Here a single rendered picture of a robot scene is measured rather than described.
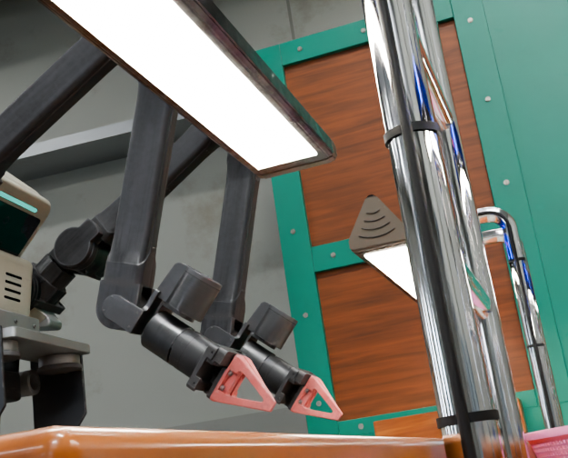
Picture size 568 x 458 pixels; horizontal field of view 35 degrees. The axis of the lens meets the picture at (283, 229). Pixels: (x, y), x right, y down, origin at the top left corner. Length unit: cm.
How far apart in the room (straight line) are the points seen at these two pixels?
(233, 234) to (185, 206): 284
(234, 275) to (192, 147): 27
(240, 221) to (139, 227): 40
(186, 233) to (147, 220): 316
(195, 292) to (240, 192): 45
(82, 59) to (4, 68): 386
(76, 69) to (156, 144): 17
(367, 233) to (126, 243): 33
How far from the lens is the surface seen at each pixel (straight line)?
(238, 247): 159
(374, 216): 120
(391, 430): 189
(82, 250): 170
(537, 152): 202
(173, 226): 443
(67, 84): 133
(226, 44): 61
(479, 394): 39
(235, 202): 162
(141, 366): 437
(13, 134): 135
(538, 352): 135
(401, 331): 198
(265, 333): 153
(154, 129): 126
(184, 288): 121
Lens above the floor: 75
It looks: 16 degrees up
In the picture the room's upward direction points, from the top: 8 degrees counter-clockwise
